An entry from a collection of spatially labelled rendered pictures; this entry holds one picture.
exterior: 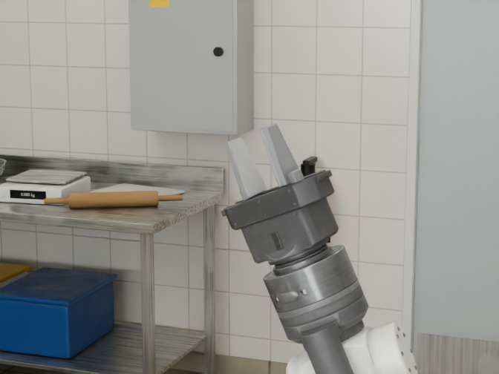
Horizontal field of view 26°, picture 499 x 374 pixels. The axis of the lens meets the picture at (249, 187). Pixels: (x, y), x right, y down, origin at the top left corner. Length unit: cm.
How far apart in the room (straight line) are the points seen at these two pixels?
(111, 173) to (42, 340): 84
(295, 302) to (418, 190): 356
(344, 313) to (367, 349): 4
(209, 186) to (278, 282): 372
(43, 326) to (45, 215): 54
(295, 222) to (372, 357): 15
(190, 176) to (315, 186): 377
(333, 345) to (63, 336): 361
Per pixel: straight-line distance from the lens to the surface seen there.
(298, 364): 110
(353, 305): 106
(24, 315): 467
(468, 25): 448
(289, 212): 105
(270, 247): 107
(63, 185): 457
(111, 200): 441
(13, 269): 508
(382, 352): 107
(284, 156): 106
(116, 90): 498
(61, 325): 460
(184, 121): 462
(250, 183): 109
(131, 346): 477
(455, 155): 454
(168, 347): 474
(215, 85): 455
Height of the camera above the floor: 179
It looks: 11 degrees down
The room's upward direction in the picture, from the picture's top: straight up
